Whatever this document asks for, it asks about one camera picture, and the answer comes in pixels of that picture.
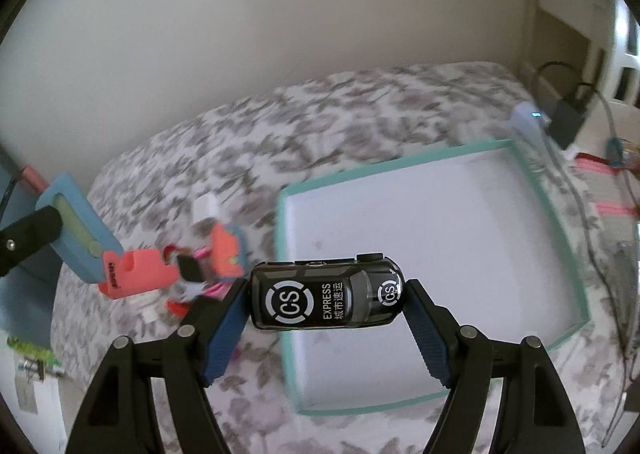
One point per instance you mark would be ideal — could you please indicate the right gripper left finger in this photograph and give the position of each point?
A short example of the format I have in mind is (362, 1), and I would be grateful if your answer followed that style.
(118, 414)

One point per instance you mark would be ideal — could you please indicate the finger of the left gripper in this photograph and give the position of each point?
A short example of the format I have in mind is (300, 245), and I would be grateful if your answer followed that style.
(25, 237)

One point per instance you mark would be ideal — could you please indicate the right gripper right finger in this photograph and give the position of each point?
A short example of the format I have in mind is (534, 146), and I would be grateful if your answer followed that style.
(534, 415)

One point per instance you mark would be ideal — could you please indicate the blue phone stand toy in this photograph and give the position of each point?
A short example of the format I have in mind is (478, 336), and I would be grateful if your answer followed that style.
(84, 237)

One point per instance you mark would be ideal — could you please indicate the pink puppy figurine toy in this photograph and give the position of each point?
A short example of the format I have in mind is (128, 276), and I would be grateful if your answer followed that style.
(205, 272)

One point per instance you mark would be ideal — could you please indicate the white power adapter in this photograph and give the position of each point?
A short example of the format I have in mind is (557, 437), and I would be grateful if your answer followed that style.
(205, 208)

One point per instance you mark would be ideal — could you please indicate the orange blue foam block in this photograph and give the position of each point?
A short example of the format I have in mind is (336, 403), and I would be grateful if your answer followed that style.
(228, 252)

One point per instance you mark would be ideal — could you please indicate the black toy delivery car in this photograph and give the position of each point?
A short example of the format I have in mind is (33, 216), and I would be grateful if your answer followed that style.
(357, 292)

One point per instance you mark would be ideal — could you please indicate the dark blue cabinet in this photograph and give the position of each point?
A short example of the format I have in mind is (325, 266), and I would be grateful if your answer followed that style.
(27, 291)

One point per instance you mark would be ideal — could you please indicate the pink wooden pole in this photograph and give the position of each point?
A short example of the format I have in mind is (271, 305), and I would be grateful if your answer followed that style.
(32, 179)

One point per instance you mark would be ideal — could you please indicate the teal rimmed white tray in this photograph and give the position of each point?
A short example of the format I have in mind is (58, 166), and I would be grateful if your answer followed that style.
(471, 223)

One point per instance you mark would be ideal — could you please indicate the floral grey white blanket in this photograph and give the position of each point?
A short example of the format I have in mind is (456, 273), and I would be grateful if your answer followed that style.
(247, 151)

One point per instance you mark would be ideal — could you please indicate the white device with light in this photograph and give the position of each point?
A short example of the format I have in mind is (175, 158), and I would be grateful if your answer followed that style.
(529, 122)

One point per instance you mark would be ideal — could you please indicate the black charger plug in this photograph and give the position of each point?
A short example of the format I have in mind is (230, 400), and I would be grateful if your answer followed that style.
(566, 121)

